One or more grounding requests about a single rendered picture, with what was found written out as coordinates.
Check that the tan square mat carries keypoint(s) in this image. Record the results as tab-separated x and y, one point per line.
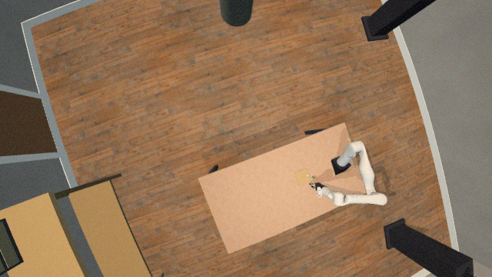
302	177

